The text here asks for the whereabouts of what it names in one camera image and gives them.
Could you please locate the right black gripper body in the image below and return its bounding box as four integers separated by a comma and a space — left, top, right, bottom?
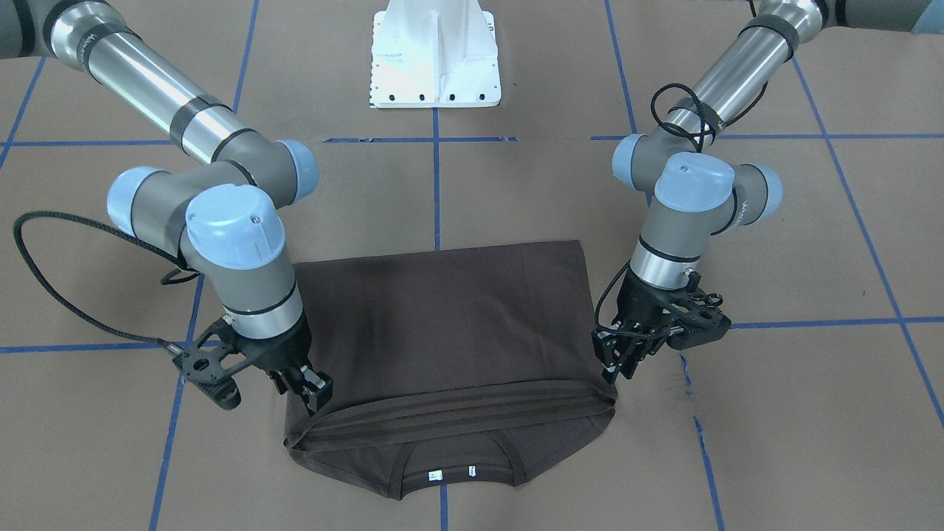
221, 314, 311, 387

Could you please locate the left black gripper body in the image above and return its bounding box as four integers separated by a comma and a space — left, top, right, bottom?
609, 270, 700, 344

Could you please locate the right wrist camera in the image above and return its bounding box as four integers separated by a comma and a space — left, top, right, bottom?
168, 340, 250, 411

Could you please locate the white mounting plate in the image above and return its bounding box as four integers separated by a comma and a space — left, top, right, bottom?
369, 1, 502, 108

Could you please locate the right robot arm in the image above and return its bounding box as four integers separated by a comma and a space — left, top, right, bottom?
2, 1, 333, 414

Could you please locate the blue tape line near crosswise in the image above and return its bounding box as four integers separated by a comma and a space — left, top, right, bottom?
4, 132, 943, 148

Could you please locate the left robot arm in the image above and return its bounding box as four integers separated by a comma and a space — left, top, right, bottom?
592, 1, 942, 384

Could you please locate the brown paper table cover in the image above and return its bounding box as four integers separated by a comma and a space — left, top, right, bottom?
1, 1, 943, 530

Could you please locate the blue tape line lengthwise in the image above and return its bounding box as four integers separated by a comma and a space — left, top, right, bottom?
148, 1, 260, 530
603, 0, 726, 531

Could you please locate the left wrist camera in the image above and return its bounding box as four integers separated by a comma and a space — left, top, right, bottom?
667, 289, 732, 350

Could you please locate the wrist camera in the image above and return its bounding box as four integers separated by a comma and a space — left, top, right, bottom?
168, 340, 250, 411
667, 289, 732, 350

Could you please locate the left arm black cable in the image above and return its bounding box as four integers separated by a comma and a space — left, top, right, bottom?
650, 74, 771, 152

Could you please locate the dark brown t-shirt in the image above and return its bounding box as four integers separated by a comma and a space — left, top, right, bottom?
284, 240, 618, 499

